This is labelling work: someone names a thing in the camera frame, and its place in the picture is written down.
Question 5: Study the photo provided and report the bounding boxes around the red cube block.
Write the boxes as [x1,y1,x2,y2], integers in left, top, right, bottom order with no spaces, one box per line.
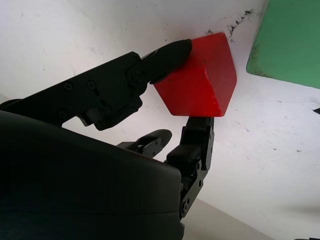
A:
[152,31,238,118]

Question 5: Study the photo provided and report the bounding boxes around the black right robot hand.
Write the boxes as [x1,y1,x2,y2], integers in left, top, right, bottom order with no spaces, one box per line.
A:
[0,38,216,240]

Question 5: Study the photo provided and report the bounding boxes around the green cube block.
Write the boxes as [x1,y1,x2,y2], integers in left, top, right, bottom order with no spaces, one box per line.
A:
[246,0,320,90]

